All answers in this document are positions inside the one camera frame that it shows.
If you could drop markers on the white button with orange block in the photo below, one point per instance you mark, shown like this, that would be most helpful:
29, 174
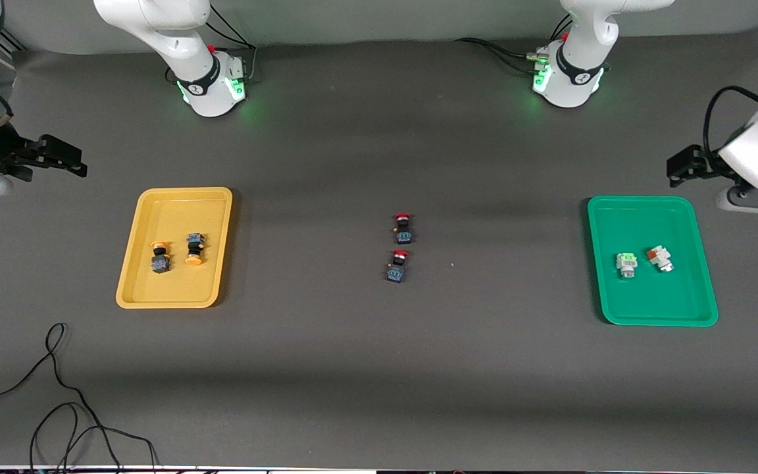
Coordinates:
660, 258

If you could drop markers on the yellow plastic tray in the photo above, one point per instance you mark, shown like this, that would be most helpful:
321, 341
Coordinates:
175, 210

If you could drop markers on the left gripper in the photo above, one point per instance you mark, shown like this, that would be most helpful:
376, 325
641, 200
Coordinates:
699, 164

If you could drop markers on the aluminium frame rail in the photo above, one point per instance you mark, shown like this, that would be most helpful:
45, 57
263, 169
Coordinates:
10, 46

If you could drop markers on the green plastic tray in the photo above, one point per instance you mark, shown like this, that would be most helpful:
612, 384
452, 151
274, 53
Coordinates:
649, 303

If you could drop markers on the white button with green block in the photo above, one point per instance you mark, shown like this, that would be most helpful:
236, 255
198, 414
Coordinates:
627, 264

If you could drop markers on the red mushroom push button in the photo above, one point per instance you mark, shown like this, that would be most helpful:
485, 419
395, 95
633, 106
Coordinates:
403, 232
397, 270

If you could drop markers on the yellow mushroom push button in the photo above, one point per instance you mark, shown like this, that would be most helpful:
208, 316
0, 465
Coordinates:
194, 245
160, 263

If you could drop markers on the dark grey table mat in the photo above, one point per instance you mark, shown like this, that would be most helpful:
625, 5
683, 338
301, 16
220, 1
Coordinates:
379, 395

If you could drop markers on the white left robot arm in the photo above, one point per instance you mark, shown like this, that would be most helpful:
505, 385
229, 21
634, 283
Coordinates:
576, 72

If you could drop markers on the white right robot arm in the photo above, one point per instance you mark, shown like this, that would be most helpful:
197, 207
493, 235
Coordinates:
201, 79

